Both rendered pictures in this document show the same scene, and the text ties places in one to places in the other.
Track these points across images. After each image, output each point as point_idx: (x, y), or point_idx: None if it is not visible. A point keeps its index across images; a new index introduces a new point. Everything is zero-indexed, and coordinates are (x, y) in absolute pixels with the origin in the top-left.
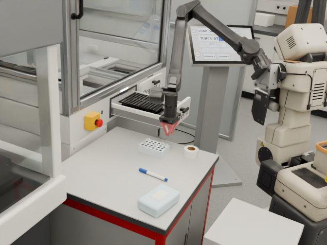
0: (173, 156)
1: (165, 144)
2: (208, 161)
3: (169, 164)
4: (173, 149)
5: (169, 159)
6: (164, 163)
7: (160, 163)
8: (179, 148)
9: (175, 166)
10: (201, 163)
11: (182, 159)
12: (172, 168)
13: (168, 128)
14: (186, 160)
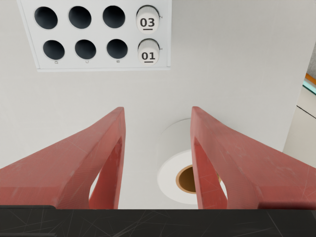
0: (132, 90)
1: (138, 53)
2: (187, 204)
3: (43, 106)
4: (210, 55)
5: (93, 85)
6: (30, 83)
7: (11, 67)
8: (253, 72)
9: (57, 132)
10: (156, 194)
11: (139, 131)
12: (21, 131)
13: (201, 127)
14: (138, 148)
